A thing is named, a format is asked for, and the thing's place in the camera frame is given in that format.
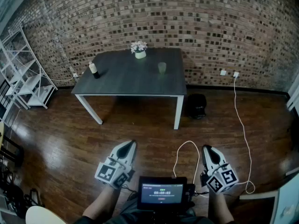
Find black metal stand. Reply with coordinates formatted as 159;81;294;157
0;134;45;217

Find person's left forearm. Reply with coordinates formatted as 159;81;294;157
83;185;122;219

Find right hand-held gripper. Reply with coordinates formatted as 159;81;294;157
199;144;239;195

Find white metal shelf rack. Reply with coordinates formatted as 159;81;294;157
0;24;58;110

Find white potted flower plant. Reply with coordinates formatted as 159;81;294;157
130;41;148;60

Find white round stool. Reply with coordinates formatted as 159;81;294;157
25;205;68;224

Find black chest-mounted screen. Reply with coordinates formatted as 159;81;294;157
136;176;196;211

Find small dark bottle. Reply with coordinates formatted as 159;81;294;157
88;61;100;80

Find white door frame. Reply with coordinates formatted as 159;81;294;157
286;75;299;116

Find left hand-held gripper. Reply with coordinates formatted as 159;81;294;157
94;140;138;190

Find black trash bin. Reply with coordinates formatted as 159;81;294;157
186;94;207;119

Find dark grey table white legs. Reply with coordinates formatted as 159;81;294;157
71;47;188;130

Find person's dark shirt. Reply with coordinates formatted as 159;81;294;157
74;195;211;224

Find long white charging cable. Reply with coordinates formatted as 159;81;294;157
173;72;256;198

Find person's right forearm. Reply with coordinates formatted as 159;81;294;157
207;191;235;224

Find white cabinet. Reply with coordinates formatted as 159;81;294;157
239;169;299;224

